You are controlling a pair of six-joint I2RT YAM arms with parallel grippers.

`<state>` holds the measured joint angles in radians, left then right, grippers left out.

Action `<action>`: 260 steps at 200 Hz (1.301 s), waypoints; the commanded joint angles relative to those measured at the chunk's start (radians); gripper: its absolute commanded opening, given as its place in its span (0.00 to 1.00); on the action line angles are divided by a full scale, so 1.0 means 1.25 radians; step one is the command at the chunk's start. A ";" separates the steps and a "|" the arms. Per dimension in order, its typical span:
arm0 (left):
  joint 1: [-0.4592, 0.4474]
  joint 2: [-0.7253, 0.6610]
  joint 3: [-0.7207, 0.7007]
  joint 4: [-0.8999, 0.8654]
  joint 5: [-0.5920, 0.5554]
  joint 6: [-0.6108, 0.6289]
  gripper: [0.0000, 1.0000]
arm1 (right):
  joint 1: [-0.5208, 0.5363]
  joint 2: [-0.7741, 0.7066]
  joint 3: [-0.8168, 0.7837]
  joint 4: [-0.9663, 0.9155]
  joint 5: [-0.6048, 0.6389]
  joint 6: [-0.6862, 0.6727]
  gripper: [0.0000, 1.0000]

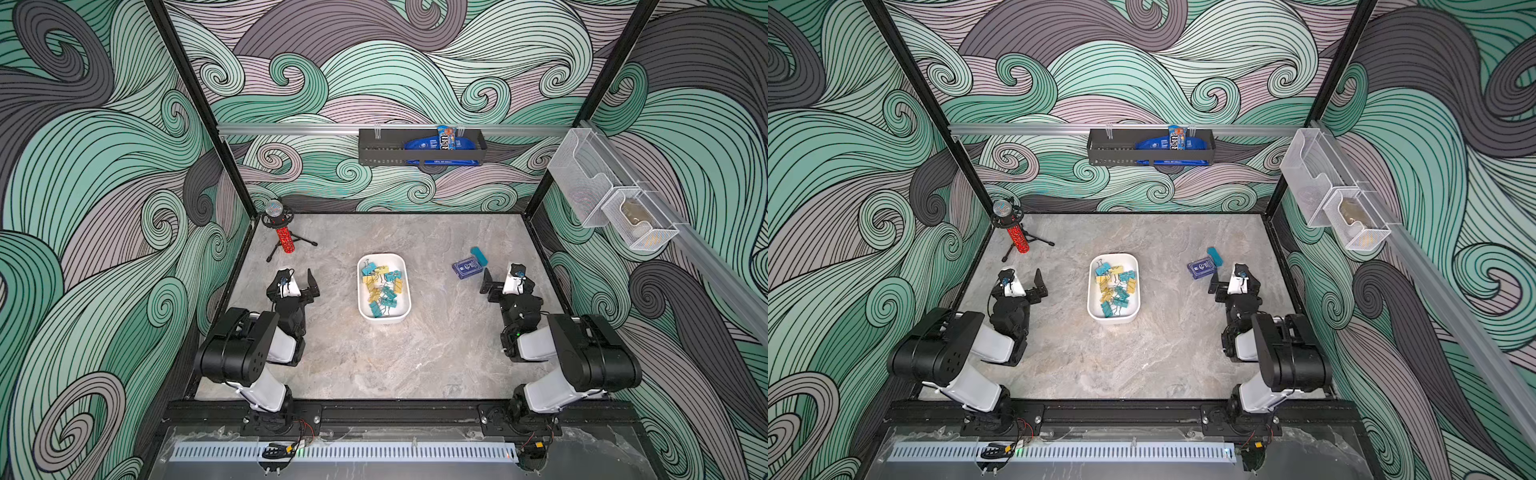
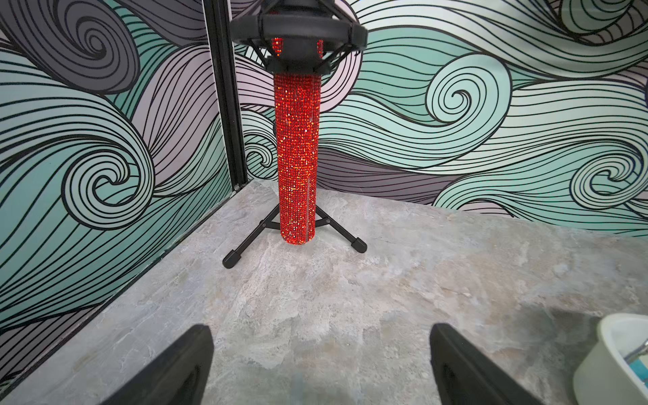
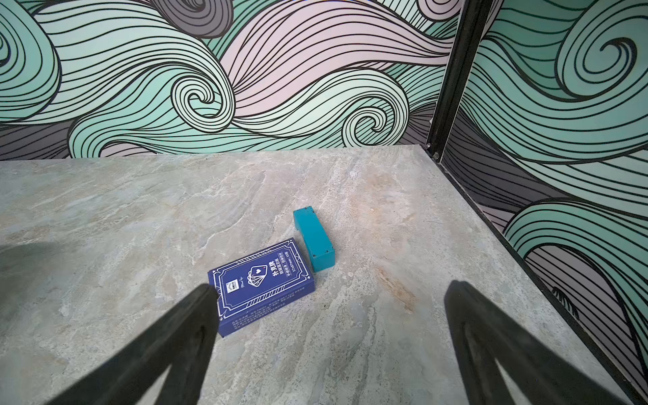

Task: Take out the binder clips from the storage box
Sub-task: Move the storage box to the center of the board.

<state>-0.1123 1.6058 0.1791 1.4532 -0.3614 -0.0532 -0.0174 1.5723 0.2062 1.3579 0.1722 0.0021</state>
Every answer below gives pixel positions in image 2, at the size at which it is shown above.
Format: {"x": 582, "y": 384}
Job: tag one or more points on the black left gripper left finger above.
{"x": 179, "y": 375}

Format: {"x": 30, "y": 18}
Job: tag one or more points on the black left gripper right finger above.
{"x": 464, "y": 375}

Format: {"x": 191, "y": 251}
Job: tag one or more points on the white plastic storage tray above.
{"x": 605, "y": 377}

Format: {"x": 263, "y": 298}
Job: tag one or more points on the black vertical frame post left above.
{"x": 217, "y": 15}

